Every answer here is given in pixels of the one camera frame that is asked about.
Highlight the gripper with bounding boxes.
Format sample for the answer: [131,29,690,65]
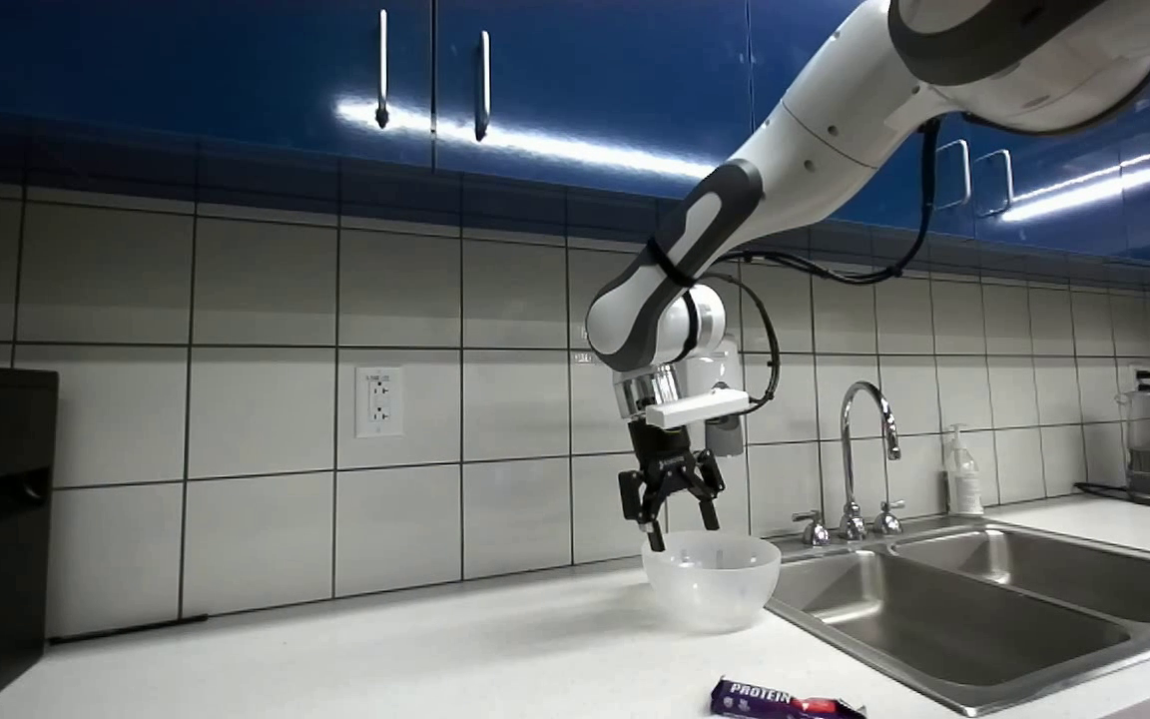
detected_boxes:
[618,418,727,553]

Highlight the clear plastic bowl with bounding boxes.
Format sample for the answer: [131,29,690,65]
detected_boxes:
[641,530,783,635]

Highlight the stainless steel double sink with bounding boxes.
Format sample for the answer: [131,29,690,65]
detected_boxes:
[765,513,1150,719]

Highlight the chrome tap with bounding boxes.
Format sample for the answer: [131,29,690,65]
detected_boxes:
[792,380,906,548]

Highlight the purple snack bar wrapper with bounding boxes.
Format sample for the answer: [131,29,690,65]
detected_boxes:
[709,676,868,719]

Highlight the clear soap dispenser bottle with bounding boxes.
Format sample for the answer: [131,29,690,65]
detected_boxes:
[943,424,986,518]

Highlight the blue cabinet door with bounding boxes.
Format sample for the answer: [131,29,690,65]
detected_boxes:
[971,55,1150,272]
[434,0,752,202]
[0,0,434,169]
[750,0,973,240]

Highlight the clear pitcher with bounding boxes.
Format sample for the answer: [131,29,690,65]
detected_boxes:
[1117,387,1150,493]

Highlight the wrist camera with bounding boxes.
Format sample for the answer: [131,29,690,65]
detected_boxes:
[643,387,751,431]

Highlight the white wall socket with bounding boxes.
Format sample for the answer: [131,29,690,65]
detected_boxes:
[354,365,405,439]

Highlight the silver cabinet door handle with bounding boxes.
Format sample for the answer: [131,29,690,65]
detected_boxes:
[973,149,1014,219]
[936,139,972,210]
[375,8,390,130]
[474,30,492,143]

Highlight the black cable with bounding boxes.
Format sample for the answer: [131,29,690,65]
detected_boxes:
[1073,481,1150,516]

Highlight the blue wall cabinet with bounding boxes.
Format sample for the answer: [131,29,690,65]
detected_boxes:
[0,0,1150,273]

